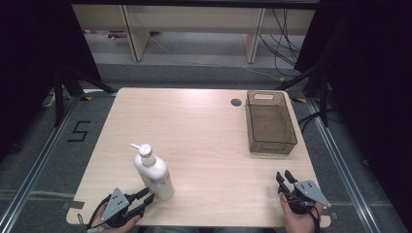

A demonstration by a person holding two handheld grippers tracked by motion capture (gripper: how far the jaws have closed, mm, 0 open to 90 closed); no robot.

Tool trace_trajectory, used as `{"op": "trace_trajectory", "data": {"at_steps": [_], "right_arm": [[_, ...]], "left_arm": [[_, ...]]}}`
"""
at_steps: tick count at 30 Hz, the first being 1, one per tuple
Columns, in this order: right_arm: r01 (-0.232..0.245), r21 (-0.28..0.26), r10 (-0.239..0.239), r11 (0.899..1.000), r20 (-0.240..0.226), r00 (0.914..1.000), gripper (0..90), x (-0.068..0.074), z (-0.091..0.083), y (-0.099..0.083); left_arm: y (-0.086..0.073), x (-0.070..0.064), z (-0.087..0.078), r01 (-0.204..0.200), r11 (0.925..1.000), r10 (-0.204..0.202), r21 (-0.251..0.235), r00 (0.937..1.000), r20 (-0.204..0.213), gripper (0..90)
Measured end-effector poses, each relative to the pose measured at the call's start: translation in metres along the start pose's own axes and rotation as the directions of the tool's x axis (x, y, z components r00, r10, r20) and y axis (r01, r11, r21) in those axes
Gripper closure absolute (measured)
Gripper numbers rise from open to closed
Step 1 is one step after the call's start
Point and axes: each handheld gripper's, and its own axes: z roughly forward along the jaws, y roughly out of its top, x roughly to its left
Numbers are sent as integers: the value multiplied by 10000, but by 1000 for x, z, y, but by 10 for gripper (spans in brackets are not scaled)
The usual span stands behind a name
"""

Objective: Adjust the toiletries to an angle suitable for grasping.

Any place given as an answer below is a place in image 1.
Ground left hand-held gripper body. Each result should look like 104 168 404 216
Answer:
100 186 144 228

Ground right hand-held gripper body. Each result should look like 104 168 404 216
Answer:
278 180 332 216

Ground white pump bottle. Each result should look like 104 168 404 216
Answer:
129 143 176 201

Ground person's left hand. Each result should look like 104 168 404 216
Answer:
92 203 143 233

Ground person's right hand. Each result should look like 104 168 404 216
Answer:
279 192 326 233

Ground brown translucent plastic basket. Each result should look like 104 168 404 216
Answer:
244 89 298 156

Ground black metal stand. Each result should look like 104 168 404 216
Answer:
52 62 115 128
274 62 330 128

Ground black curtain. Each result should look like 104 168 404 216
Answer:
0 0 102 163
293 0 412 224

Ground light wooden shelf unit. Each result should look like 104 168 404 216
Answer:
71 4 317 65

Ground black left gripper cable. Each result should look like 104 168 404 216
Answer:
86 194 111 233

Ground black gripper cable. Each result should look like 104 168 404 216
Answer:
285 193 323 233
86 194 111 233

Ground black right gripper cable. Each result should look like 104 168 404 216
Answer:
285 193 323 233

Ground aluminium floor rail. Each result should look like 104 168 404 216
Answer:
307 97 381 233
0 93 82 231

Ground bundle of black hanging cables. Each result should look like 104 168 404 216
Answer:
257 8 309 79

